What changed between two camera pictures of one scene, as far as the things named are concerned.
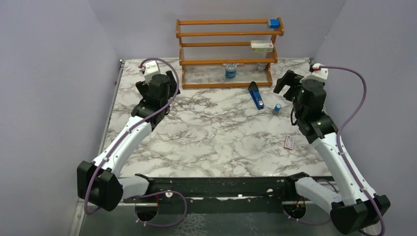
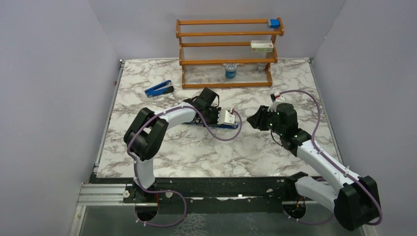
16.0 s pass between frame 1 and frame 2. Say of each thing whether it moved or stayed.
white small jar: stayed
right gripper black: moved
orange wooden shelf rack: stayed
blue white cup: stayed
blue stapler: moved
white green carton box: stayed
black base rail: stayed
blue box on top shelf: stayed
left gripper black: moved
